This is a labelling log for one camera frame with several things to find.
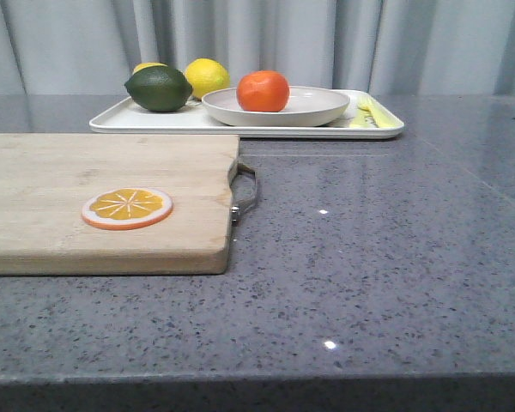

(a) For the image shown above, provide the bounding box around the beige round plate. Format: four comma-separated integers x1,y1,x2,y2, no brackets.
202,86,350,127

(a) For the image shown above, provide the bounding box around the orange fruit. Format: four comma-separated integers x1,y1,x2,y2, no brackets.
236,70,290,112

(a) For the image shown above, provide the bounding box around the white rectangular tray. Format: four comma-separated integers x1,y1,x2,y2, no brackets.
89,89,405,140

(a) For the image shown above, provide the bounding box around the orange slice toy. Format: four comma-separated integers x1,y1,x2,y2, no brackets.
81,187,173,230

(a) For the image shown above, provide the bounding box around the right yellow lemon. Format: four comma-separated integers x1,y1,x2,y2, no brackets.
185,58,231,100

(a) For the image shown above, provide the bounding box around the yellow lemon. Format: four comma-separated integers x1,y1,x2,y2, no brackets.
132,62,167,74
185,58,231,100

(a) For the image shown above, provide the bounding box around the yellow plastic fork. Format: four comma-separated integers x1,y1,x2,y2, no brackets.
352,98,390,128

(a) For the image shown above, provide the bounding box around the yellow plastic knife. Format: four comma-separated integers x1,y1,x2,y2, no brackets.
349,107,397,128

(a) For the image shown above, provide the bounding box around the green lime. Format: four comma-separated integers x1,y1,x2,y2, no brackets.
124,65,193,112

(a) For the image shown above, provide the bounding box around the left yellow lemon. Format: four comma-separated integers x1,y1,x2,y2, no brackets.
132,62,167,74

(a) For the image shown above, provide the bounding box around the wooden cutting board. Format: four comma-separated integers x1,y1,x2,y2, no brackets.
0,133,239,276

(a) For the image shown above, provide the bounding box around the grey curtain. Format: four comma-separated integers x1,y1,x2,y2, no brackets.
0,1,515,96

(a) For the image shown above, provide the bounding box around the metal cutting board handle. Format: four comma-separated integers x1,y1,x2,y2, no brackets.
230,162,259,226

